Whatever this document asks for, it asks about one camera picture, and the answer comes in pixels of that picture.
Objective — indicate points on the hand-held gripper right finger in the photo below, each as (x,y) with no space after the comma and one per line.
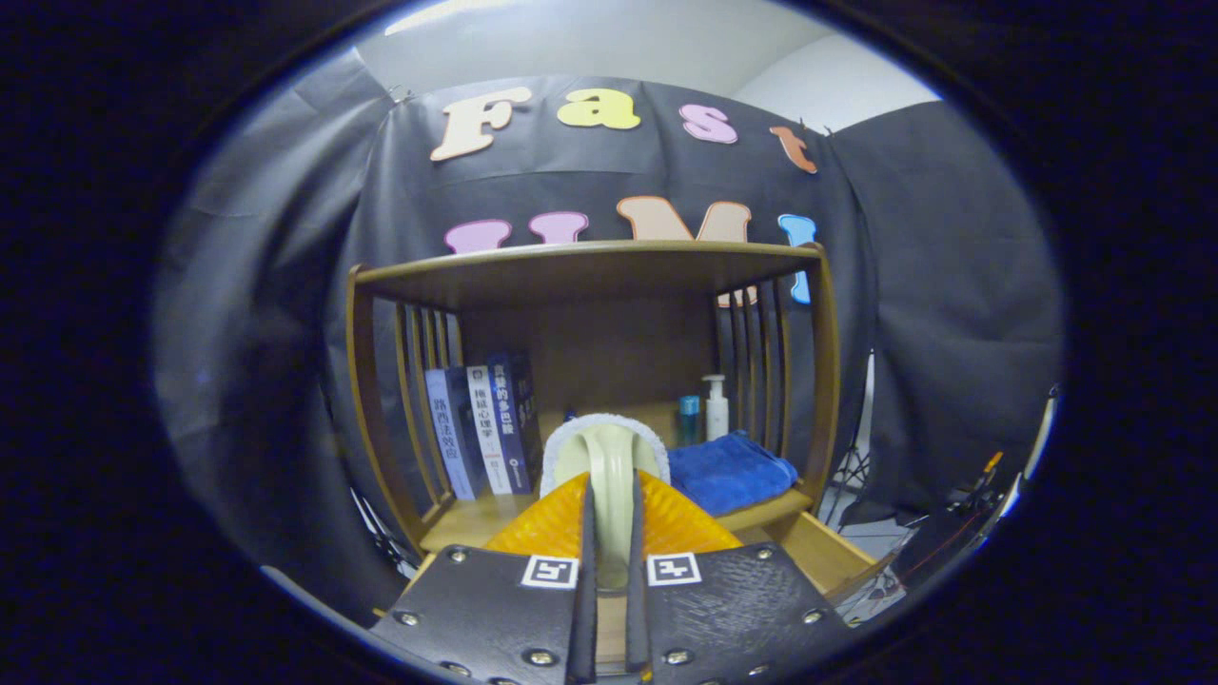
(636,618)

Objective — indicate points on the folded blue towel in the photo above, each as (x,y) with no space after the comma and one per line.
(728,471)

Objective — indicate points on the light blue book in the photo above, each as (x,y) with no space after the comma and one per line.
(447,438)

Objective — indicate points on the white spine book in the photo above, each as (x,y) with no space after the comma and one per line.
(485,428)

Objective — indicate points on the wooden drawer with black knob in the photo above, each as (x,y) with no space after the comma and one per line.
(809,552)

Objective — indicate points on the black equipment with orange part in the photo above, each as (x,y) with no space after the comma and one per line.
(952,533)

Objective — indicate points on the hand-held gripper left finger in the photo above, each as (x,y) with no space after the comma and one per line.
(585,609)

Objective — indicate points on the wooden countertop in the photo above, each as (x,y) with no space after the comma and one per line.
(476,518)

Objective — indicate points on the black tripod stand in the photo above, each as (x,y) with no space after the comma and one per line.
(854,471)

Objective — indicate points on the white equipment frame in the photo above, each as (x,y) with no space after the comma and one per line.
(1045,438)

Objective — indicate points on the teal bottle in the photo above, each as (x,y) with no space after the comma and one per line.
(689,419)

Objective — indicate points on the pale green cleaning brush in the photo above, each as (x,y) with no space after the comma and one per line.
(609,466)

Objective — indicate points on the wooden cabinet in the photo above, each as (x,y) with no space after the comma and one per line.
(609,352)

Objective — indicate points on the white pump bottle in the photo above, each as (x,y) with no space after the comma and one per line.
(717,419)

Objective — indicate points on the black backdrop cloth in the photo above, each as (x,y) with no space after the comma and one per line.
(266,333)

